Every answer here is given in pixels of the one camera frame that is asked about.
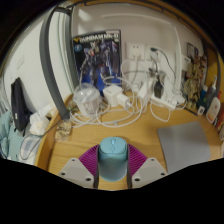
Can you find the colourful printed box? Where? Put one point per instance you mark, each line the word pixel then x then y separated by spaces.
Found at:
pixel 194 80

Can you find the grey metal frame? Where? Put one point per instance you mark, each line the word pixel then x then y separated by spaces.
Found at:
pixel 46 60

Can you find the dark bottle white nozzle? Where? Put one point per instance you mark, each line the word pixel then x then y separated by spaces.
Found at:
pixel 210 91

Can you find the black power adapter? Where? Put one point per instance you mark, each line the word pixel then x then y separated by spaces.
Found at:
pixel 158 90

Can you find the black hanging bag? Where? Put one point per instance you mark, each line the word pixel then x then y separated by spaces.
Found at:
pixel 19 103

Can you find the white lotion bottle red label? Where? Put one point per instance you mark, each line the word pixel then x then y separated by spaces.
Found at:
pixel 213 111

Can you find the teal and plaid bedding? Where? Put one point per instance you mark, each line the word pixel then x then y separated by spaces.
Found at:
pixel 10 140

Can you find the white multi-port charger block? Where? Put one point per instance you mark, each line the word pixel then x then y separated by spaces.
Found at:
pixel 111 94

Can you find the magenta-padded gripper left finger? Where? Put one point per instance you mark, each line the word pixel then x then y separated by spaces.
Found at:
pixel 76 171

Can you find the white power strip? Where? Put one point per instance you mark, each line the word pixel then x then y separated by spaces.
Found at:
pixel 163 102

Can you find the small white charger plug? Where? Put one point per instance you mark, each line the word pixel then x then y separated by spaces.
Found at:
pixel 123 100

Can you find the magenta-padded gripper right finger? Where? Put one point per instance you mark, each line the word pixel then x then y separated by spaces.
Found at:
pixel 148 171

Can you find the white tissue pack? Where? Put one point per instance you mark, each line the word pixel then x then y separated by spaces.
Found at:
pixel 39 123

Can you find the light blue computer mouse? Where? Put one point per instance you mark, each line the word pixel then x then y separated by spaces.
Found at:
pixel 112 160

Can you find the clear lidded plastic container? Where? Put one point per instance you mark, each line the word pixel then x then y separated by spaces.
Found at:
pixel 86 100

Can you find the crumpled clear plastic wrapper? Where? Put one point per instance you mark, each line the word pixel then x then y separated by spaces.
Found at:
pixel 63 130

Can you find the white wall socket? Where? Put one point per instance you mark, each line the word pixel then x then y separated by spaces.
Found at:
pixel 135 50
pixel 152 55

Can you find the grey mouse pad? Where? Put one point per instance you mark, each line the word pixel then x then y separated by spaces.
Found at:
pixel 183 146

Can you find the robot model kit box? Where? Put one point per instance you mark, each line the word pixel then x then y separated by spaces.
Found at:
pixel 96 56

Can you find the blue bottle white cap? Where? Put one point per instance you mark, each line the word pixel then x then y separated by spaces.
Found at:
pixel 202 100

